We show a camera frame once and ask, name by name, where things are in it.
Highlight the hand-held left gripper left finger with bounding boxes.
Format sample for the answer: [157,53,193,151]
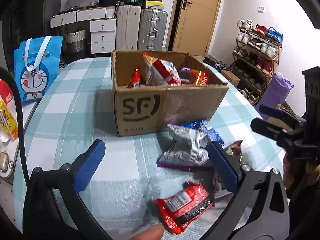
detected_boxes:
[23,139,112,240]

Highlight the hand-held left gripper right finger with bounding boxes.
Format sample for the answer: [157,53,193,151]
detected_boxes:
[206,141,291,240]

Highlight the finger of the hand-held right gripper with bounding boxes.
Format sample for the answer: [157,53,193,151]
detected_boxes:
[259,104,307,130]
[250,117,305,147]

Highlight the red snack packet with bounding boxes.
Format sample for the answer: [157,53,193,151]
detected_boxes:
[154,181,216,235]

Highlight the red cookie packet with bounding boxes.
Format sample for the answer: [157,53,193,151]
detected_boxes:
[179,67,209,85]

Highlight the red chip bag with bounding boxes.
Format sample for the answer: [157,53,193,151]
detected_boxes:
[128,66,147,88]

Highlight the white red snack bag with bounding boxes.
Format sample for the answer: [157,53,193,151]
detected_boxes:
[143,56,182,86]

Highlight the orange noodle snack packet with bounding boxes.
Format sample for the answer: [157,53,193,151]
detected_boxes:
[142,52,160,67]

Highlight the person's right forearm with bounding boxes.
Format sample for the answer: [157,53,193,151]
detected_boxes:
[286,172,320,240]

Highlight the person's right hand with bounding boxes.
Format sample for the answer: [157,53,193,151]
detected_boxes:
[283,152,320,190]

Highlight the person's left hand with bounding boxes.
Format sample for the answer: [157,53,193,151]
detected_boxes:
[131,224,165,240]

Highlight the purple plastic bag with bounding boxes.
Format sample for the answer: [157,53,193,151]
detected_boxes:
[255,72,295,120]

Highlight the purple candy packet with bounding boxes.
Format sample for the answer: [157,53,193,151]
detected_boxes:
[212,140,245,199]

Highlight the blue snack packet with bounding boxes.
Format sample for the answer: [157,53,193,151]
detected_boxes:
[182,119,225,147]

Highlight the silver black snack packet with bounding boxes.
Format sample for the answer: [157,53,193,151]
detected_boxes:
[157,124,213,172]

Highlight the checked tablecloth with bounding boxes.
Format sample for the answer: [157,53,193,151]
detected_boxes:
[12,55,288,240]

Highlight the small brown cardboard box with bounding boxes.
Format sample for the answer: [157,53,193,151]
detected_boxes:
[220,70,240,87]

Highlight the wooden shoe rack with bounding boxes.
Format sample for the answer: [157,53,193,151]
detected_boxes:
[231,26,283,105]

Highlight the rows of racked sneakers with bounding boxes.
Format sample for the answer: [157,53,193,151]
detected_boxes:
[235,19,284,100]

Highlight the pile of loose shoes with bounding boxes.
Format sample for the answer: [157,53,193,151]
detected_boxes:
[201,56,232,73]

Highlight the beige earbuds case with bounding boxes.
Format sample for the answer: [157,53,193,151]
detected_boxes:
[0,151,13,173]

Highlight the yellow carton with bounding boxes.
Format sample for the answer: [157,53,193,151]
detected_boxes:
[0,99,19,140]

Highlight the blue cartoon gift bag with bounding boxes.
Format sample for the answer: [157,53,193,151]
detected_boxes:
[13,36,64,102]

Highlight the red paper bag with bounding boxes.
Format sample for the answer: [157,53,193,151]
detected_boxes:
[0,79,14,108]

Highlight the wooden door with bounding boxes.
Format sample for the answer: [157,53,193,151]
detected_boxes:
[172,0,224,58]

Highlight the woven basket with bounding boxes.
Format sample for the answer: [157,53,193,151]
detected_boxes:
[64,27,87,53]

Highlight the white drawer desk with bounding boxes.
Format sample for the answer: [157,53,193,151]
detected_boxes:
[50,6,117,54]

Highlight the beige suitcase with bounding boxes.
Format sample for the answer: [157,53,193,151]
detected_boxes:
[115,4,142,52]

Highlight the silver suitcase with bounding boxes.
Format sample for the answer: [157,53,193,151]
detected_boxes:
[137,8,168,52]

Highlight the yellow black shoe box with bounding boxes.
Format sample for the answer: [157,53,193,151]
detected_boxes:
[144,0,164,10]

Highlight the dark grey fridge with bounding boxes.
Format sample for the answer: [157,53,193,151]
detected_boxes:
[17,0,63,43]

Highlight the black cable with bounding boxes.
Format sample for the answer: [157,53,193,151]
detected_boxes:
[0,66,28,185]

